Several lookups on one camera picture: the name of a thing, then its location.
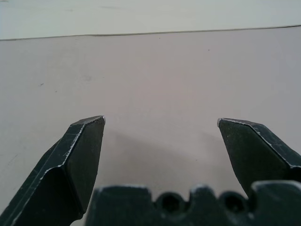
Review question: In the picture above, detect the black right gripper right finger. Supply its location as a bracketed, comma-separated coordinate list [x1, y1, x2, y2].
[216, 118, 301, 200]

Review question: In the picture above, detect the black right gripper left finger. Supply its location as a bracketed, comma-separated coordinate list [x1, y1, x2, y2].
[0, 115, 106, 226]

